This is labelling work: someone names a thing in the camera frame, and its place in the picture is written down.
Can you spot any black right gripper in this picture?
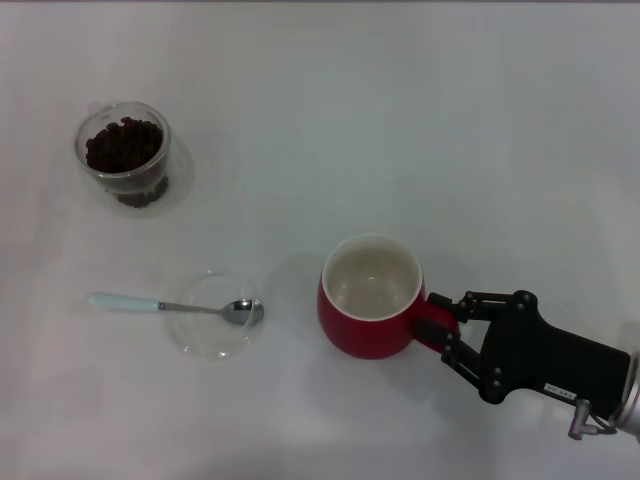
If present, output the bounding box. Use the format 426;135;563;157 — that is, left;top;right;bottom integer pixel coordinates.
417;289;633;419

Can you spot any red mug white inside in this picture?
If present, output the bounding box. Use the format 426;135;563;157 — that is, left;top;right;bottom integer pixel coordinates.
316;233;462;361

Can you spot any light blue handled metal spoon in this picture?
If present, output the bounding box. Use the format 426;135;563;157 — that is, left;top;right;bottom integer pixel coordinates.
87;292;265;326

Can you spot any dark coffee beans pile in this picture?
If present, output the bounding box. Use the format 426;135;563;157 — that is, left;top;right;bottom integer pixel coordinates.
84;116;170;209

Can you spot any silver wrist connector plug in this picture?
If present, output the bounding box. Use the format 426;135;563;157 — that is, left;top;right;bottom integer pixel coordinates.
567;397;619;442

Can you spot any clear shallow glass bowl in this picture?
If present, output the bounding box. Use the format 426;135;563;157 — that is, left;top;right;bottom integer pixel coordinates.
164;269;262;363

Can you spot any clear double-wall glass cup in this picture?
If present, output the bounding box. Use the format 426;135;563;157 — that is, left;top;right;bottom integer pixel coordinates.
73;101;194;219

